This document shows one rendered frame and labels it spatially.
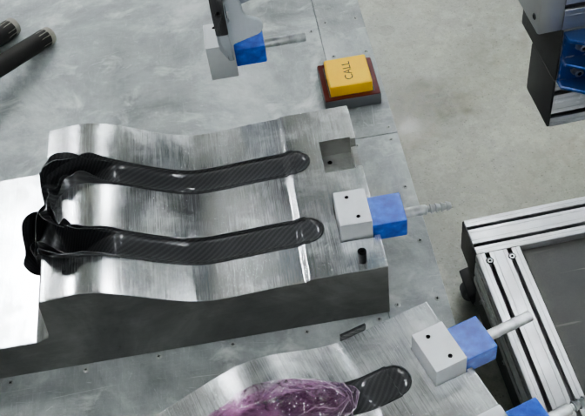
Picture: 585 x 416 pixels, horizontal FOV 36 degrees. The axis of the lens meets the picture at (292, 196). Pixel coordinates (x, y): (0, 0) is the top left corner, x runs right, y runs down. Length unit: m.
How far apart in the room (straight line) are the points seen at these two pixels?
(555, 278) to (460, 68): 0.89
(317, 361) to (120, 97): 0.59
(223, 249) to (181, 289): 0.08
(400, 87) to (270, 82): 1.18
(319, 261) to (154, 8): 0.67
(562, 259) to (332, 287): 0.93
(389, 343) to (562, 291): 0.88
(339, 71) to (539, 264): 0.73
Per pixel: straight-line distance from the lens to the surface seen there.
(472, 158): 2.31
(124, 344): 1.06
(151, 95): 1.36
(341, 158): 1.13
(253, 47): 1.18
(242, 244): 1.04
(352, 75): 1.28
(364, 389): 0.96
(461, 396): 0.95
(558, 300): 1.81
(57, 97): 1.41
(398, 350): 0.97
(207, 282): 1.01
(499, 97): 2.47
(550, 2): 1.22
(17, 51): 1.45
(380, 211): 1.02
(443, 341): 0.95
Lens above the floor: 1.69
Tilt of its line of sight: 49 degrees down
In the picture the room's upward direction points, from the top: 9 degrees counter-clockwise
